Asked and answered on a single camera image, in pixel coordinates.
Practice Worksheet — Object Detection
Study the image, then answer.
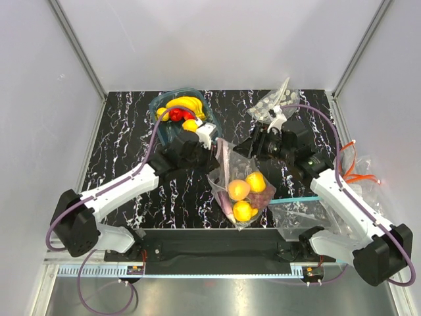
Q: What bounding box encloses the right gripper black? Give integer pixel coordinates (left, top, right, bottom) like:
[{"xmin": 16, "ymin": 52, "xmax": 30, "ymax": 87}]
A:
[{"xmin": 232, "ymin": 125, "xmax": 294, "ymax": 163}]

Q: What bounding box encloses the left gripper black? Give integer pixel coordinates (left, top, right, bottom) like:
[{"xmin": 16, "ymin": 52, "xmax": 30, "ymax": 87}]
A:
[{"xmin": 180, "ymin": 140, "xmax": 220, "ymax": 175}]

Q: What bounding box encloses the orange peach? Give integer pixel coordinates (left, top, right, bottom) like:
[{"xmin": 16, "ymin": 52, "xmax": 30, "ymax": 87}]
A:
[{"xmin": 228, "ymin": 180, "xmax": 250, "ymax": 201}]

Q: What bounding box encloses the pink zip top bag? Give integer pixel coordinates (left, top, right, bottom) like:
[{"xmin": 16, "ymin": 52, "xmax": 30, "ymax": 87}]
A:
[{"xmin": 208, "ymin": 138, "xmax": 276, "ymax": 230}]

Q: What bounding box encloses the purple grape bunch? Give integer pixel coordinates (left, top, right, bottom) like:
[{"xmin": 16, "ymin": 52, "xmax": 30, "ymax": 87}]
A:
[{"xmin": 247, "ymin": 185, "xmax": 276, "ymax": 209}]

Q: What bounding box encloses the teal plastic fruit tray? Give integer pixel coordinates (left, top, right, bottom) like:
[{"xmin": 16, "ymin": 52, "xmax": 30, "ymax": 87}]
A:
[{"xmin": 149, "ymin": 88, "xmax": 222, "ymax": 145}]

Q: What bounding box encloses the yellow lemon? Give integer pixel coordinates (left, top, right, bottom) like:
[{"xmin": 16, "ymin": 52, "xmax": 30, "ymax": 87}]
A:
[{"xmin": 245, "ymin": 172, "xmax": 266, "ymax": 194}]

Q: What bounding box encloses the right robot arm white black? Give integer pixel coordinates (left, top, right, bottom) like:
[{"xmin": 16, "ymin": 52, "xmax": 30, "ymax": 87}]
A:
[{"xmin": 234, "ymin": 120, "xmax": 416, "ymax": 286}]

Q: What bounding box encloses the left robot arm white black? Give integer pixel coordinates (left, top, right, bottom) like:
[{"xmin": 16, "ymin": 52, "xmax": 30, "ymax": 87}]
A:
[{"xmin": 49, "ymin": 131, "xmax": 218, "ymax": 261}]

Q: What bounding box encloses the clear bag with white pieces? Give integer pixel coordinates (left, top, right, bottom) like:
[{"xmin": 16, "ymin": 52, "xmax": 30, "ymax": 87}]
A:
[{"xmin": 247, "ymin": 77, "xmax": 300, "ymax": 124}]

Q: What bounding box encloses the blue zip top bag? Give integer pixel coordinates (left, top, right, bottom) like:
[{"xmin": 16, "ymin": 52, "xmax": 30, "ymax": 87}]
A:
[{"xmin": 268, "ymin": 197, "xmax": 332, "ymax": 241}]

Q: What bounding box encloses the orange zip top bag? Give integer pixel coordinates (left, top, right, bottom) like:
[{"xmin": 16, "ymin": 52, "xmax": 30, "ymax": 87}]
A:
[{"xmin": 339, "ymin": 140, "xmax": 382, "ymax": 209}]

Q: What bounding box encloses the orange fruit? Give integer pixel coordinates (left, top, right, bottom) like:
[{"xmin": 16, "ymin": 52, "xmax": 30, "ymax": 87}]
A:
[{"xmin": 182, "ymin": 119, "xmax": 198, "ymax": 132}]

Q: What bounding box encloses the red pepper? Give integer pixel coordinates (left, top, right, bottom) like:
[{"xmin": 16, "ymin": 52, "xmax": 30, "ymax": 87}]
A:
[{"xmin": 169, "ymin": 108, "xmax": 195, "ymax": 122}]

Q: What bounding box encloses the yellow banana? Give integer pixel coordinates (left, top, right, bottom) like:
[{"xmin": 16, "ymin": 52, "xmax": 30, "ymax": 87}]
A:
[{"xmin": 166, "ymin": 96, "xmax": 206, "ymax": 119}]

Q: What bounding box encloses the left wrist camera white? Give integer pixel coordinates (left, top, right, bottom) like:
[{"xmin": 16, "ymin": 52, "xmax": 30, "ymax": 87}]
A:
[{"xmin": 195, "ymin": 122, "xmax": 218, "ymax": 149}]

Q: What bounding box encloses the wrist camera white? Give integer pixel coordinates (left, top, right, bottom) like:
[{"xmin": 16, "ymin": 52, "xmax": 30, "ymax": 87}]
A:
[
  {"xmin": 268, "ymin": 105, "xmax": 287, "ymax": 132},
  {"xmin": 195, "ymin": 122, "xmax": 218, "ymax": 149}
]

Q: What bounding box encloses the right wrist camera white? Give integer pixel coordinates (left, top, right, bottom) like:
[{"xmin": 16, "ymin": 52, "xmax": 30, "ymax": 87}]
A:
[{"xmin": 268, "ymin": 105, "xmax": 287, "ymax": 132}]

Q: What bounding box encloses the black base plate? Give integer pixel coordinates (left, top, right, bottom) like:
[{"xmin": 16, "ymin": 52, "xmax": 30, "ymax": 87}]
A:
[{"xmin": 104, "ymin": 228, "xmax": 321, "ymax": 272}]

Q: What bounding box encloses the white cable duct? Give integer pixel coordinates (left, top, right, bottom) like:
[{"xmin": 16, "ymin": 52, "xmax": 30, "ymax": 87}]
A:
[{"xmin": 57, "ymin": 263, "xmax": 306, "ymax": 279}]

